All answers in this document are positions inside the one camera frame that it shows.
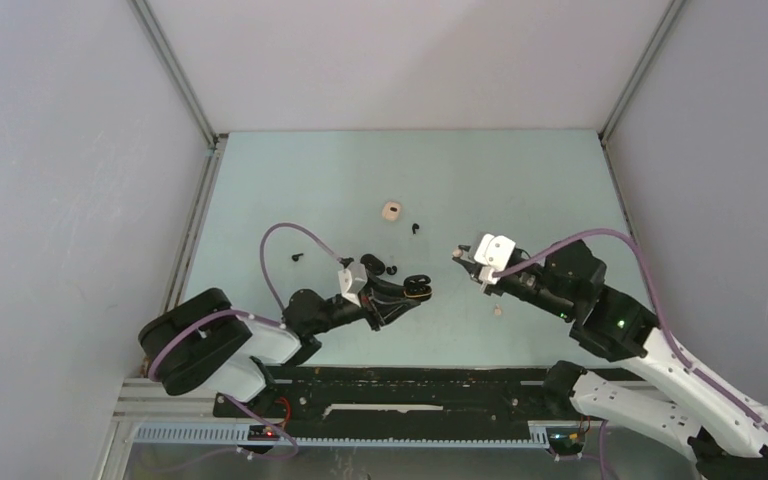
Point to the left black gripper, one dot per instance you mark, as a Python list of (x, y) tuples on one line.
[(372, 300)]

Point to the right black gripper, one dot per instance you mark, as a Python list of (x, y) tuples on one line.
[(469, 266)]

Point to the black charging case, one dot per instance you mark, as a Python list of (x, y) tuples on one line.
[(417, 287), (373, 264)]

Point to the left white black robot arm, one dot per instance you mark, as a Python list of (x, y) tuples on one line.
[(206, 343)]

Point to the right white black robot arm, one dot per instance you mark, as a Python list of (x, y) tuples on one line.
[(720, 430)]

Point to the black closed charging case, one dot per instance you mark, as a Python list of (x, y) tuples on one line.
[(373, 264)]

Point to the beige earbud charging case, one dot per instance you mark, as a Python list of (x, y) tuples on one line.
[(391, 211)]

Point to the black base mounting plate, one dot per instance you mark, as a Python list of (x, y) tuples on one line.
[(411, 402)]

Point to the right controller board green led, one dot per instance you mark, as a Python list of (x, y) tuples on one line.
[(565, 439)]

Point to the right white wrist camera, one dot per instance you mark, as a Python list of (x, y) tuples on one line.
[(493, 250)]

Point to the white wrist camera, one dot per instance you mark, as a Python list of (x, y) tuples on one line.
[(352, 280), (493, 250)]

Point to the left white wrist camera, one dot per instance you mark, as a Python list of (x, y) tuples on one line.
[(352, 280)]

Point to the white slotted cable duct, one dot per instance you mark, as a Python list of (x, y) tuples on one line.
[(331, 434)]

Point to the aluminium frame rail front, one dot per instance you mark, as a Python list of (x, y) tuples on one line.
[(143, 411)]

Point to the left aluminium corner post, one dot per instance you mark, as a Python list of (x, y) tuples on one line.
[(167, 57)]

